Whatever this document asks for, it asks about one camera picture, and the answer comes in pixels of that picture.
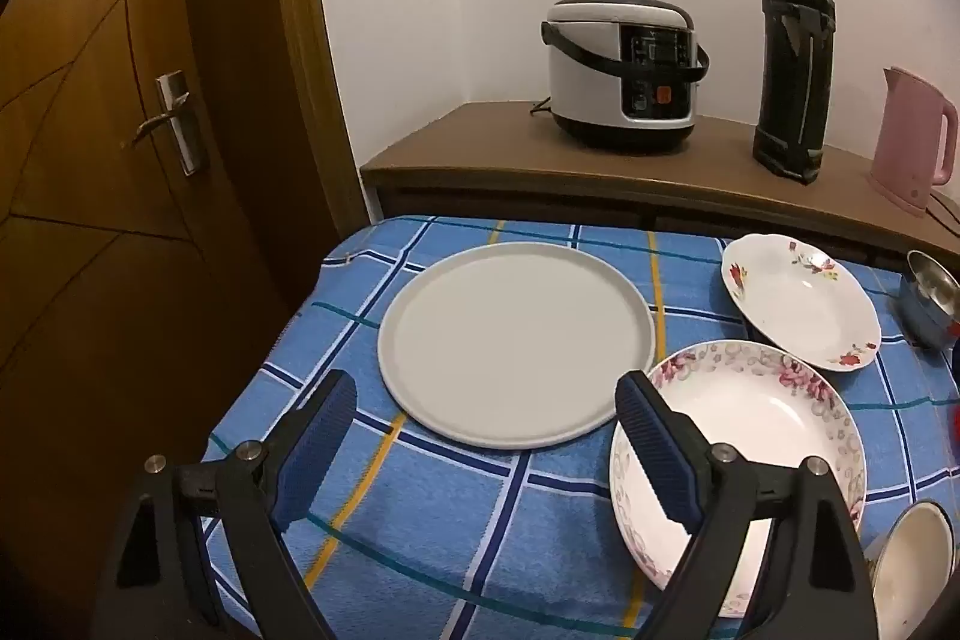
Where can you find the wooden door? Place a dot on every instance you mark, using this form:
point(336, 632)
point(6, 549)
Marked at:
point(90, 272)

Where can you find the pink electric kettle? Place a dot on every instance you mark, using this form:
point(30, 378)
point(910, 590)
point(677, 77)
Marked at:
point(904, 145)

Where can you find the white rice cooker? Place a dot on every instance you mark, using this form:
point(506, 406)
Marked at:
point(585, 78)

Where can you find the white enamel bowl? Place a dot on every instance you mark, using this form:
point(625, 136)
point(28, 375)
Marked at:
point(915, 565)

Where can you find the wooden door frame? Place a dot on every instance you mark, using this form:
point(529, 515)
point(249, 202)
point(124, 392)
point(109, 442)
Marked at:
point(300, 48)

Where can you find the black thermos flask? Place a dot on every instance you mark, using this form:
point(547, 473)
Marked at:
point(795, 85)

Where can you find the stainless steel bowl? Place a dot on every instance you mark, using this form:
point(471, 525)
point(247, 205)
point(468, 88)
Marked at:
point(926, 302)

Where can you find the red plastic bowl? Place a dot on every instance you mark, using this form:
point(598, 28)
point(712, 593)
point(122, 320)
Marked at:
point(955, 426)

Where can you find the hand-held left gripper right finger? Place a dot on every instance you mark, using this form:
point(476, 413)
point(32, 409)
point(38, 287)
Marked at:
point(660, 452)

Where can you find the pink floral rim bowl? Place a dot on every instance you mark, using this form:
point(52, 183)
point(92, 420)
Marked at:
point(750, 400)

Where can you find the blue checked tablecloth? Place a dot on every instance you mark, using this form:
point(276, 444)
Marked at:
point(465, 535)

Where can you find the large plain white plate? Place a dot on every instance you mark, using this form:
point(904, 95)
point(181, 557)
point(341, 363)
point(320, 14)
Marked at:
point(510, 347)

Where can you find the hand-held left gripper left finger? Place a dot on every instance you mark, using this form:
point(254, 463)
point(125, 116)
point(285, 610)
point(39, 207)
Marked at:
point(315, 452)

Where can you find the wooden cabinet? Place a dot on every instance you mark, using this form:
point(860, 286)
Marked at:
point(480, 145)

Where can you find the white red-flower plate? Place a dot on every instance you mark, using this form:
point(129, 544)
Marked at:
point(802, 310)

